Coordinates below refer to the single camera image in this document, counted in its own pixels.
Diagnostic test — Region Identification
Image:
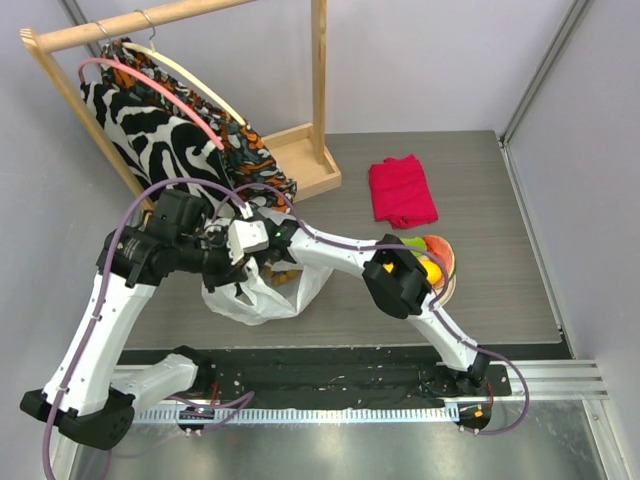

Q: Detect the white plastic bag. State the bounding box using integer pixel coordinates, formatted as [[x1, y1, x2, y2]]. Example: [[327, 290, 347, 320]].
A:
[[201, 261, 333, 326]]

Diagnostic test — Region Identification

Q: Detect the green fake fruit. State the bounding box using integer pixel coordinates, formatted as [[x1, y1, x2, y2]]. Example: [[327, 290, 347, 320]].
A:
[[401, 237, 428, 250]]

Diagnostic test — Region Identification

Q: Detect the fake watermelon slice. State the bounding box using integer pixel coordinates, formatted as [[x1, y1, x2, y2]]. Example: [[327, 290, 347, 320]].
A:
[[424, 235, 456, 280]]

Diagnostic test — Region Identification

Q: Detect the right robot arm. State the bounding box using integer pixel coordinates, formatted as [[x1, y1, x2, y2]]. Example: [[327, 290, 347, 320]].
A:
[[264, 219, 490, 395]]

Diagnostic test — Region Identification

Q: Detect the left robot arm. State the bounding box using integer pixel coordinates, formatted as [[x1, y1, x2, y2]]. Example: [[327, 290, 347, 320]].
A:
[[20, 189, 232, 451]]

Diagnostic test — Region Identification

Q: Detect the brown fake fruit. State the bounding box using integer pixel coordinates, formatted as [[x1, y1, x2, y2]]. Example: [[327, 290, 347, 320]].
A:
[[263, 266, 300, 288]]

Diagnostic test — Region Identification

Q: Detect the orange patterned garment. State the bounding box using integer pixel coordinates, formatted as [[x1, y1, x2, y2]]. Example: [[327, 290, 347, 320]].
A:
[[101, 37, 297, 212]]

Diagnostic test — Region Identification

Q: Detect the wooden clothes rack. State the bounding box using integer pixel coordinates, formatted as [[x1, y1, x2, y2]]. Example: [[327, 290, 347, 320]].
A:
[[20, 1, 342, 213]]

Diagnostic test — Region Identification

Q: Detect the black white zebra garment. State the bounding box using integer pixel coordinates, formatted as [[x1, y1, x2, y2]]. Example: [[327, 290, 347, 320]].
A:
[[80, 82, 234, 190]]

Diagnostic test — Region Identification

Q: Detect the red cloth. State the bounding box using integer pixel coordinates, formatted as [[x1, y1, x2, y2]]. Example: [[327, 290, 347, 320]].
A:
[[369, 154, 439, 229]]

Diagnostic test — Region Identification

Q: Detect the blue and cream plate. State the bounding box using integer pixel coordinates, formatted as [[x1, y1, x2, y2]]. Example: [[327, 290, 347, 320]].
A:
[[427, 270, 457, 305]]

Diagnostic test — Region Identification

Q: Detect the pink hanger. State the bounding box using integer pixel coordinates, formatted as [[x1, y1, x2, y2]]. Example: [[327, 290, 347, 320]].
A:
[[78, 57, 224, 150]]

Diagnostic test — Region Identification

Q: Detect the cream hanger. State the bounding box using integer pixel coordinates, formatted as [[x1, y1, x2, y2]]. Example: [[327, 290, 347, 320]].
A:
[[122, 41, 247, 126]]

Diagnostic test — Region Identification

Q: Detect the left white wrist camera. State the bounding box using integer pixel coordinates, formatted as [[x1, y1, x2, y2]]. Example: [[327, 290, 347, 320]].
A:
[[227, 220, 269, 265]]

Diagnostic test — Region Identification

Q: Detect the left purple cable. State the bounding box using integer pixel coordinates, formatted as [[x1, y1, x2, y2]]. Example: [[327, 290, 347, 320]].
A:
[[40, 178, 257, 480]]

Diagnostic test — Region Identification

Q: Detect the purple cable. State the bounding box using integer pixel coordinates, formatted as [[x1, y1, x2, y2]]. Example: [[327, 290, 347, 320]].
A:
[[40, 178, 257, 480], [214, 183, 531, 436]]

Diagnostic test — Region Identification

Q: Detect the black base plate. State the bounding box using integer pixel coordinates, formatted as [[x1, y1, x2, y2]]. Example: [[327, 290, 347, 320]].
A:
[[114, 341, 513, 407]]

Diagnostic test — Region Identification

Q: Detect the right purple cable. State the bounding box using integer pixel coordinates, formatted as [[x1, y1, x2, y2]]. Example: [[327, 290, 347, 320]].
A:
[[214, 183, 531, 436]]

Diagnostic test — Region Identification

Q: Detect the white slotted cable duct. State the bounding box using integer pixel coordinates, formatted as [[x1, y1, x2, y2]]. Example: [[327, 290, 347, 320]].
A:
[[134, 402, 459, 425]]

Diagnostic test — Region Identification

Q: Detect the aluminium rail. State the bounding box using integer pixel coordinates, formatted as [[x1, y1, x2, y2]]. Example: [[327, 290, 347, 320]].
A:
[[109, 359, 610, 401]]

